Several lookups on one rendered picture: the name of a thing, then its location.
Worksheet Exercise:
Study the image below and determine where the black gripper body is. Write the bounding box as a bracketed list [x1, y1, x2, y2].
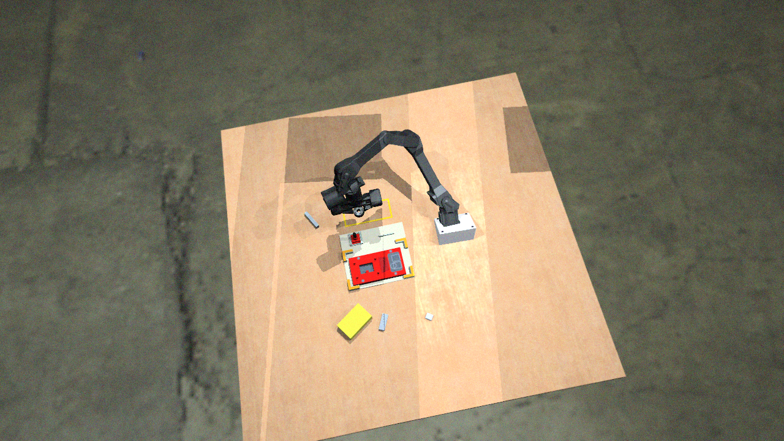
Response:
[331, 189, 383, 216]

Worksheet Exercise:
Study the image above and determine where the yellow rectangular block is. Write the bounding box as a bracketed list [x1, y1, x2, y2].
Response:
[337, 303, 372, 340]

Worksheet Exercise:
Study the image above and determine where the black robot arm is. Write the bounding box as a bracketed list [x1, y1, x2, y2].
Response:
[321, 129, 461, 227]

